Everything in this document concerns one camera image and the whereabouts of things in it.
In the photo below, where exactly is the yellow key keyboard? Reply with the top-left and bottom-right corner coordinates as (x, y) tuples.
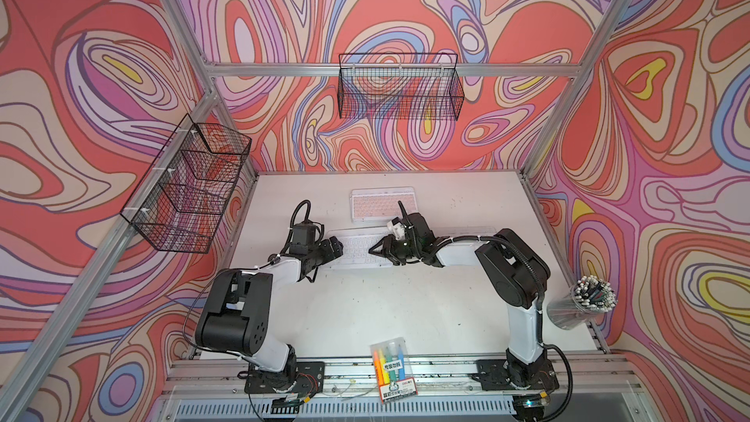
(439, 227), (497, 241)

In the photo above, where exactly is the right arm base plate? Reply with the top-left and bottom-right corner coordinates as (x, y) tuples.
(470, 355), (560, 393)

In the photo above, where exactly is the black wire basket wall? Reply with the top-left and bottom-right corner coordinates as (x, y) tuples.
(337, 51), (465, 121)
(120, 115), (252, 254)

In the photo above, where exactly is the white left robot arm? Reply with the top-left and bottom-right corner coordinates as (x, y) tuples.
(195, 221), (344, 373)

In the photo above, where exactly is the white key keyboard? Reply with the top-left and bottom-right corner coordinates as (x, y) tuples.
(322, 227), (393, 271)

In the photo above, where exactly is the pink keyboard row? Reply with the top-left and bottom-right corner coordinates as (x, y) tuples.
(350, 187), (418, 222)

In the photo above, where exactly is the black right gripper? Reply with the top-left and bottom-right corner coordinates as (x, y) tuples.
(368, 234), (421, 266)

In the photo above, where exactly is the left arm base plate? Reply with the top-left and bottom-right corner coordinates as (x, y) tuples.
(237, 361), (325, 397)

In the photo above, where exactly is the black wire basket back wall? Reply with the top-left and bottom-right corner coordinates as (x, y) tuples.
(337, 51), (465, 121)

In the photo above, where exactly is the bundle of pens in cup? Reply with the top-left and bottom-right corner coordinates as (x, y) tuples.
(547, 275), (617, 330)

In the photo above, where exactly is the black wire basket left wall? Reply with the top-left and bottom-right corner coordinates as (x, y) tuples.
(120, 115), (252, 254)

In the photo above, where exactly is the highlighter marker pack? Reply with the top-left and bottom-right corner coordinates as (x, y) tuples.
(370, 337), (418, 404)

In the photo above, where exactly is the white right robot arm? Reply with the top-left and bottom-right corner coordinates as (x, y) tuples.
(368, 213), (551, 378)

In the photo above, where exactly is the aluminium front rail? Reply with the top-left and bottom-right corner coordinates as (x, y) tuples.
(148, 354), (659, 421)

